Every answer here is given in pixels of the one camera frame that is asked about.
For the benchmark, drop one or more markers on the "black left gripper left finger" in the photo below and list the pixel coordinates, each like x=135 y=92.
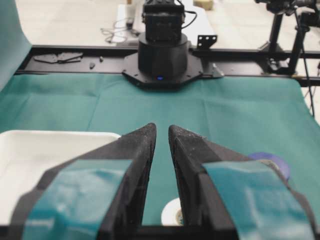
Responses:
x=89 y=196

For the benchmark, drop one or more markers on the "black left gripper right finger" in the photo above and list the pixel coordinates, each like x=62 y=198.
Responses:
x=234 y=197

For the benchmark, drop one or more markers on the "blue tape roll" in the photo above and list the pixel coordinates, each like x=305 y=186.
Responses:
x=275 y=160

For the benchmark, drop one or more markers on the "white tape roll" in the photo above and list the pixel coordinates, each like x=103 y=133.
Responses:
x=171 y=214

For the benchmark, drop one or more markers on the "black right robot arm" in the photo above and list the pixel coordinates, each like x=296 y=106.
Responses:
x=162 y=50

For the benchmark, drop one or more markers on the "white plastic case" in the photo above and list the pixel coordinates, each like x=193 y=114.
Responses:
x=26 y=154

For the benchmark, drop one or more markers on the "green table cloth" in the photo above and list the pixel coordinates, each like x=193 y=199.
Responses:
x=244 y=114

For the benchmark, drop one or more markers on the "green backdrop cloth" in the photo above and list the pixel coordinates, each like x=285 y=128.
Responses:
x=14 y=45

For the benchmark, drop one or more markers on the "black aluminium frame rail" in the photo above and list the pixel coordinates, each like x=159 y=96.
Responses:
x=202 y=64

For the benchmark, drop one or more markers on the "black perforated metal bracket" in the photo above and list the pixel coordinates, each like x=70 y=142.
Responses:
x=205 y=42

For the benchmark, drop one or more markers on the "black camera tripod stand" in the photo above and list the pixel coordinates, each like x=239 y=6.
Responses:
x=292 y=20

